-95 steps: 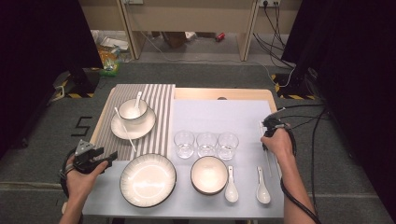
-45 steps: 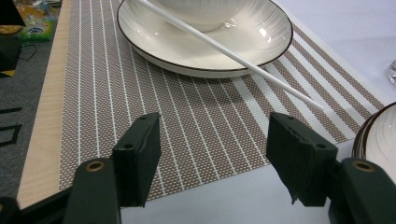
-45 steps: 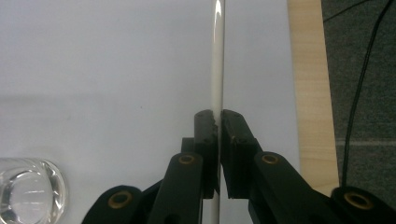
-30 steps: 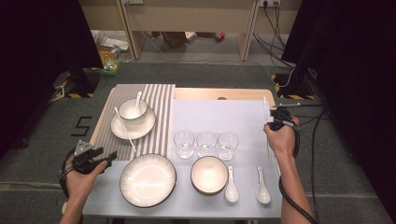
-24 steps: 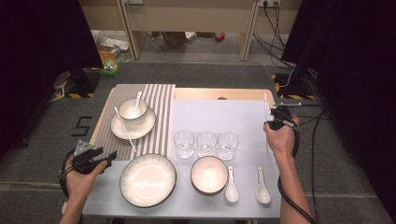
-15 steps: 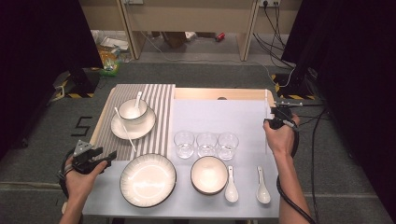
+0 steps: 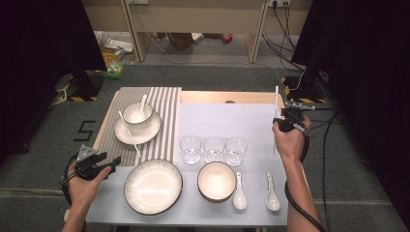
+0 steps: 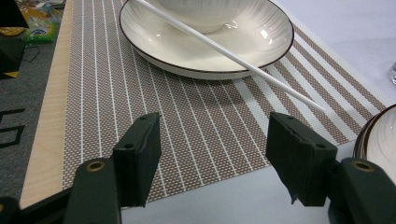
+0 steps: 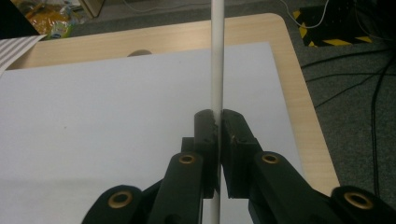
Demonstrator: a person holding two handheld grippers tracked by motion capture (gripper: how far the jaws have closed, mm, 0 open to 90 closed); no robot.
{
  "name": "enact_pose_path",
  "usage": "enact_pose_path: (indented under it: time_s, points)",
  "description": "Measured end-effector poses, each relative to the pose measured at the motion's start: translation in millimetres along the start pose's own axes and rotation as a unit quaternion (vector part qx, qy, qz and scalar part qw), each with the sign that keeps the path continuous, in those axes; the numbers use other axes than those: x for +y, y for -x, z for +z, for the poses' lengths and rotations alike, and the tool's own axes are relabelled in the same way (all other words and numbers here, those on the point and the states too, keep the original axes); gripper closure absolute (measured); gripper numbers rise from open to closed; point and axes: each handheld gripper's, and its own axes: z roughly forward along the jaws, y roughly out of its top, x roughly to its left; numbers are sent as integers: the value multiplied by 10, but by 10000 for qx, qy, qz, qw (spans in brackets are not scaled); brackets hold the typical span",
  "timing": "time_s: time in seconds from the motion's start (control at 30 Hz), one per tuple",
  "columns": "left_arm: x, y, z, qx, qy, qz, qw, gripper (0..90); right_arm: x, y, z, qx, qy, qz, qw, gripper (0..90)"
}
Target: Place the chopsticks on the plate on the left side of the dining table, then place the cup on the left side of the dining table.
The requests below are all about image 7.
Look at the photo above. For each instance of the white bowl with dark rim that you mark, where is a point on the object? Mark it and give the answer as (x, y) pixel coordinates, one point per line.
(135, 117)
(216, 182)

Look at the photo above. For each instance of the white plate with dark rim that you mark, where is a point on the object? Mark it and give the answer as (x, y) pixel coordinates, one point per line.
(151, 132)
(154, 190)

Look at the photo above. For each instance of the black curtain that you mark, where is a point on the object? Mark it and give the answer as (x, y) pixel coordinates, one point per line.
(38, 48)
(370, 80)

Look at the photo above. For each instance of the person's right hand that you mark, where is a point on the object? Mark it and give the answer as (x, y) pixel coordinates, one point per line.
(290, 145)

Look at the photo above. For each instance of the person's left hand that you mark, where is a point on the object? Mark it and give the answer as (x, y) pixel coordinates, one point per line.
(83, 191)

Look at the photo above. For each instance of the beige wooden desk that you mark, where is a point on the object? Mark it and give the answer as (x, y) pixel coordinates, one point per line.
(193, 16)

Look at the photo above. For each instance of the striped woven placemat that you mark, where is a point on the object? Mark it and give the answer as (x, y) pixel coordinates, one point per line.
(167, 122)

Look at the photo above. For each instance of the black stand base striped tape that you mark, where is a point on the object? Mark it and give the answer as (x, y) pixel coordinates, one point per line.
(83, 85)
(303, 90)

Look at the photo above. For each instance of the brown cardboard box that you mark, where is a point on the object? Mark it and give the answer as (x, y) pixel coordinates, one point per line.
(180, 40)

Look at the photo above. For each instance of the orange snack bag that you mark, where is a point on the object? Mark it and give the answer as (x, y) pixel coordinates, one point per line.
(111, 58)

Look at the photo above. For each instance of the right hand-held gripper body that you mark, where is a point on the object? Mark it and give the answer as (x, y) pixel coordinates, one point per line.
(295, 117)

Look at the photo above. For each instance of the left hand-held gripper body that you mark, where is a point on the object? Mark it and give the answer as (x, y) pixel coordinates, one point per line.
(88, 167)

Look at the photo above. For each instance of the green snack bag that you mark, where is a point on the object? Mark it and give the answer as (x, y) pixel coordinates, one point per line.
(114, 72)

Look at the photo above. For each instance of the red can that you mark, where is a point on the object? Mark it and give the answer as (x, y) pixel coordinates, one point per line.
(228, 38)

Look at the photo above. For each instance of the clear drinking glass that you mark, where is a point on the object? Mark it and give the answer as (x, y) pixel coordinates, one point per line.
(214, 151)
(236, 153)
(190, 151)

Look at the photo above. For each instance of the white chopstick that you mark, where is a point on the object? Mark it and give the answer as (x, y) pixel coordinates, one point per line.
(129, 133)
(276, 96)

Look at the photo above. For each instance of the white ceramic spoon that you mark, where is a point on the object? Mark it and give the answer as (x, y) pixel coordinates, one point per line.
(240, 198)
(143, 101)
(272, 199)

